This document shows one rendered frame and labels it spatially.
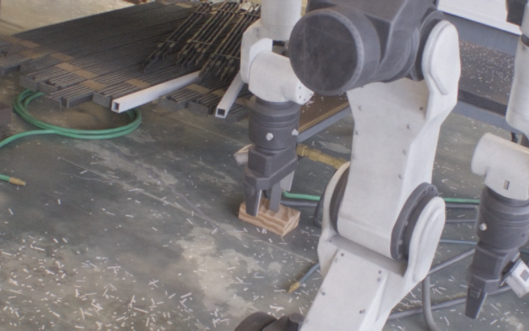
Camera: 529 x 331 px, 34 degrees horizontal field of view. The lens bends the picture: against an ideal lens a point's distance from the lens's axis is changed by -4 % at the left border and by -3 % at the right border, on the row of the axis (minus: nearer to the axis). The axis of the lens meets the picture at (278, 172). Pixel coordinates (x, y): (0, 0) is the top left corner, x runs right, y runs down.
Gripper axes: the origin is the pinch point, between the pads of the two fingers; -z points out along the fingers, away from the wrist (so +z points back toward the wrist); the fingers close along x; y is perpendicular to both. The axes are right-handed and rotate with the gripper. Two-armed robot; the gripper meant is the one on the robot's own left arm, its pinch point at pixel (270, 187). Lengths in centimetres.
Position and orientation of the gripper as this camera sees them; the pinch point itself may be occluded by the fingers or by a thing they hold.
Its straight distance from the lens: 163.2
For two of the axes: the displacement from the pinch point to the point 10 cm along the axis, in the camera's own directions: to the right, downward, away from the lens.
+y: -8.1, -3.6, 4.6
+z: 0.6, -8.4, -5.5
